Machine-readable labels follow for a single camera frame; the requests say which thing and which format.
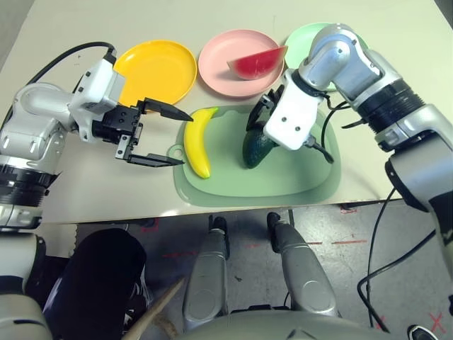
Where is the silver right robot leg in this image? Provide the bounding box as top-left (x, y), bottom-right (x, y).
top-left (265, 211), bottom-right (337, 318)

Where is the wooden stick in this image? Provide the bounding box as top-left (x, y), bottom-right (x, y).
top-left (123, 278), bottom-right (185, 340)

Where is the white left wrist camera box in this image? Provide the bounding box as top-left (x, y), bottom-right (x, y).
top-left (69, 58), bottom-right (127, 143)

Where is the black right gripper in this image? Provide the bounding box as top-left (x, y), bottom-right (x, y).
top-left (246, 84), bottom-right (286, 131)

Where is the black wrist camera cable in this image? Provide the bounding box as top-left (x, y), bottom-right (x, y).
top-left (306, 93), bottom-right (438, 334)
top-left (30, 41), bottom-right (118, 88)

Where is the grey robot torso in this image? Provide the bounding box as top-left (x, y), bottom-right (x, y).
top-left (178, 310), bottom-right (390, 340)

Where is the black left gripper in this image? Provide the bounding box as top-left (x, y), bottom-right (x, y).
top-left (92, 97), bottom-right (195, 168)

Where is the pink plastic plate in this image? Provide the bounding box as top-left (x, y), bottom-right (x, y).
top-left (197, 30), bottom-right (287, 99)

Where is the silver robot leg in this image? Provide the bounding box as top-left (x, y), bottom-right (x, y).
top-left (182, 214), bottom-right (231, 332)
top-left (265, 211), bottom-right (337, 318)

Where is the mint green plastic plate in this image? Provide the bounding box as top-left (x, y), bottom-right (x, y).
top-left (284, 23), bottom-right (371, 93)

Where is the black sneaker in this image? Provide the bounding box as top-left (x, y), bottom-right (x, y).
top-left (406, 324), bottom-right (440, 340)

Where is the yellow toy banana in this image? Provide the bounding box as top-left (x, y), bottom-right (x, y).
top-left (183, 106), bottom-right (220, 179)

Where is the silver left robot leg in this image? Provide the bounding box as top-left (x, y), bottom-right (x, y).
top-left (182, 214), bottom-right (231, 332)

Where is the red watermelon slice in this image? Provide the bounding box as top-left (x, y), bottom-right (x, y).
top-left (226, 45), bottom-right (288, 81)

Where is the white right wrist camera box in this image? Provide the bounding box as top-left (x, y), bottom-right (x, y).
top-left (263, 69), bottom-right (325, 152)

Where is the black left wrist camera cable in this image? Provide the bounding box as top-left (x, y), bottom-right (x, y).
top-left (30, 41), bottom-right (118, 88)

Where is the dark green toy avocado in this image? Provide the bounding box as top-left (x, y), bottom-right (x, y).
top-left (242, 120), bottom-right (284, 169)

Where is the green cutting board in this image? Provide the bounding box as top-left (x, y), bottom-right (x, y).
top-left (166, 104), bottom-right (343, 207)

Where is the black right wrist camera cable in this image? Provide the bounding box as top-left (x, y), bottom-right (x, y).
top-left (306, 93), bottom-right (438, 334)

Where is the yellow plastic plate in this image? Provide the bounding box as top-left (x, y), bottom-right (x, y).
top-left (113, 40), bottom-right (198, 114)

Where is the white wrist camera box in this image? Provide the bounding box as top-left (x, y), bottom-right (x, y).
top-left (263, 69), bottom-right (325, 152)
top-left (69, 58), bottom-right (127, 143)

